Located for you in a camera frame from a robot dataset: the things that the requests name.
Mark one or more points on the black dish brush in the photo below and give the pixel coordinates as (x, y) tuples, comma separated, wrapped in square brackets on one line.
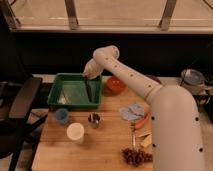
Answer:
[(88, 89)]

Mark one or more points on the orange bowl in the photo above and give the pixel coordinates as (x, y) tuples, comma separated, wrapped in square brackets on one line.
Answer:
[(114, 85)]

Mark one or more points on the blue crumpled cloth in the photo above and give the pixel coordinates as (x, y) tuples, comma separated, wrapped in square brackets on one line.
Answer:
[(132, 112)]

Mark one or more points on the bunch of red grapes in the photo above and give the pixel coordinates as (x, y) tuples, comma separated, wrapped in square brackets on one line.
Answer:
[(136, 157)]

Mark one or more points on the black office chair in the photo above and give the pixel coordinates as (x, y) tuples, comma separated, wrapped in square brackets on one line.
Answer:
[(14, 127)]

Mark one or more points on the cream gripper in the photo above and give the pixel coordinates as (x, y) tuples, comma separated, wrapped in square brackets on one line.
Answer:
[(92, 69)]

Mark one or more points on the green plastic tray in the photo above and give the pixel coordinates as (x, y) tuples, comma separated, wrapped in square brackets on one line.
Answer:
[(69, 91)]

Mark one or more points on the blue cup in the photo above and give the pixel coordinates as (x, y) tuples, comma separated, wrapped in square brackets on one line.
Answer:
[(62, 115)]

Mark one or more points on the small metal cup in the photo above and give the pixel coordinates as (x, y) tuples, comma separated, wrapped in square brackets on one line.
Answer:
[(94, 120)]

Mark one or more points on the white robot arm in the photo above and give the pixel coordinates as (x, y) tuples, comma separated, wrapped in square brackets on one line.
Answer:
[(176, 131)]

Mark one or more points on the grey bowl on stand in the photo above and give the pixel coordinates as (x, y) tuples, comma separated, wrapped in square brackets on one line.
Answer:
[(192, 77)]

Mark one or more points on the white cup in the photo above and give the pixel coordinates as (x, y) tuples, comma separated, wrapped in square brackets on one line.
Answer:
[(75, 132)]

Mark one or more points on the orange carrot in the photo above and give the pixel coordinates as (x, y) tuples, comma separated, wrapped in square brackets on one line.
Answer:
[(139, 124)]

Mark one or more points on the yellow banana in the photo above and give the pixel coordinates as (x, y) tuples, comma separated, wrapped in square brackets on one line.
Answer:
[(146, 139)]

